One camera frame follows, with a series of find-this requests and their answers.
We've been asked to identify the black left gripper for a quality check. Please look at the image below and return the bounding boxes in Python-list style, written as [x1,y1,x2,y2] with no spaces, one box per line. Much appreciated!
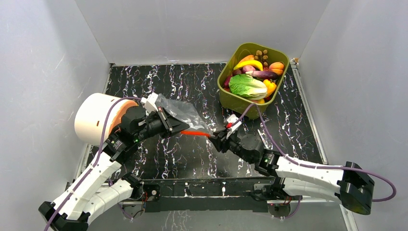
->
[135,107,190,142]

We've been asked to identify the clear zip top bag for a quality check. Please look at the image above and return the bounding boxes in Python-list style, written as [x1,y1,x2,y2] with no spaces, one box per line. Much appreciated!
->
[155,94,211,137]

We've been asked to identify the green lettuce toy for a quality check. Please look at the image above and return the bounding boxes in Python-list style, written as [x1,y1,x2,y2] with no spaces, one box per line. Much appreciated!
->
[229,74,268,100]

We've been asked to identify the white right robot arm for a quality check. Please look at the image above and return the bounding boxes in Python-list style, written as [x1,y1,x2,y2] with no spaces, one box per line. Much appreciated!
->
[208,129,375,215]

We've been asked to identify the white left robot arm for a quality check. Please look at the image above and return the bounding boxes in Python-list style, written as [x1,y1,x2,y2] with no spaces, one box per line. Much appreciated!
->
[38,103,192,231]

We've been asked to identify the olive green plastic bin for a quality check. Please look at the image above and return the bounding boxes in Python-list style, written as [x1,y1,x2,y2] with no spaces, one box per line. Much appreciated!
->
[217,43,289,119]

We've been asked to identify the black white pen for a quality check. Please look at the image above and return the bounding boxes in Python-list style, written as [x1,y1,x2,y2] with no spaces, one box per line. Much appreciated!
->
[257,129,272,150]

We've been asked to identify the dark red beet toy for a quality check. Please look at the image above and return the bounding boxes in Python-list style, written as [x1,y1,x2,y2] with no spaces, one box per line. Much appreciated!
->
[223,75,232,89]

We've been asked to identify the yellow bell pepper toy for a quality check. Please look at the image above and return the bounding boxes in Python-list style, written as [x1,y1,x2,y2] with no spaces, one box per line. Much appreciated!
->
[263,79,277,98]

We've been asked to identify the pink sweet potato toy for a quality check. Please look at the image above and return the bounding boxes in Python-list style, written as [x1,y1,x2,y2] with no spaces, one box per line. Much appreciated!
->
[242,65,257,74]

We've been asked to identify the white orange cylinder roll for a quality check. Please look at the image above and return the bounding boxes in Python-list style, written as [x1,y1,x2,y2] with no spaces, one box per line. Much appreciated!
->
[75,93,138,146]

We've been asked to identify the yellow banana toy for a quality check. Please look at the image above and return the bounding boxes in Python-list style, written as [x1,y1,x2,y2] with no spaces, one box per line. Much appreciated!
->
[233,60,263,71]

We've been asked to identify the orange carrot toy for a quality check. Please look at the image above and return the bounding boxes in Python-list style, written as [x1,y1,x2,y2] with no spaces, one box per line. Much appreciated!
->
[239,55,255,63]

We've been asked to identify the orange pumpkin toy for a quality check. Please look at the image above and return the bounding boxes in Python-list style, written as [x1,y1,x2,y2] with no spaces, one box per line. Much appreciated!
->
[269,62,285,76]

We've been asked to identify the brown nuts cluster toy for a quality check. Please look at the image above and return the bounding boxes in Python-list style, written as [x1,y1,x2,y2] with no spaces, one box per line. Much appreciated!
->
[254,50,269,68]

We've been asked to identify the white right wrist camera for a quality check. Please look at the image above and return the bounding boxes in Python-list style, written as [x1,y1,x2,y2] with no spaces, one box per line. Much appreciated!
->
[224,114,242,139]

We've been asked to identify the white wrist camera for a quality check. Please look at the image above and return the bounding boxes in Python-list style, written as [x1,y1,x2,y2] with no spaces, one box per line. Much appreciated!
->
[224,114,242,139]
[140,92,158,115]

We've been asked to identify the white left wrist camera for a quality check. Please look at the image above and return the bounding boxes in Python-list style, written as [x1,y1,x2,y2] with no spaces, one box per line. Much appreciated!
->
[140,92,158,115]

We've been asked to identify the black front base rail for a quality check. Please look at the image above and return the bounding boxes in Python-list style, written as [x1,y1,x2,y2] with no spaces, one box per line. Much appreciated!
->
[143,177,290,212]

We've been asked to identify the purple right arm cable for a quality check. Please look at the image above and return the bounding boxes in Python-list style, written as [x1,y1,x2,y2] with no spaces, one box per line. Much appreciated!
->
[237,103,397,203]

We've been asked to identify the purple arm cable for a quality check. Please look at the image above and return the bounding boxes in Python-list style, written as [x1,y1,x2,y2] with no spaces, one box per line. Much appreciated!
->
[237,103,397,203]
[43,96,144,231]

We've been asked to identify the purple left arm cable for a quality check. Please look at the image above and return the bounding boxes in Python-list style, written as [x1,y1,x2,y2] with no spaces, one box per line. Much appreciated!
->
[43,96,144,231]

